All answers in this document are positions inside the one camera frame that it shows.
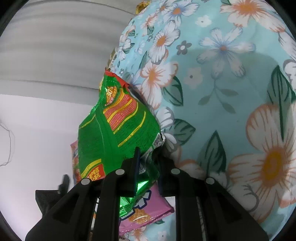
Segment green snack bag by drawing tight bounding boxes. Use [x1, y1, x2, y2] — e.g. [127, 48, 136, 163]
[77, 70, 164, 217]

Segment grey curtain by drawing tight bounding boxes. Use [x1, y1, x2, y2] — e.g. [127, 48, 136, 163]
[1, 1, 134, 89]

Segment pink snack packet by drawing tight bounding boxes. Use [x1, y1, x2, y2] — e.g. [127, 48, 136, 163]
[70, 139, 175, 235]

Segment floral blue tablecloth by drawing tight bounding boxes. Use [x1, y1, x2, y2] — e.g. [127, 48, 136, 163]
[112, 1, 295, 240]

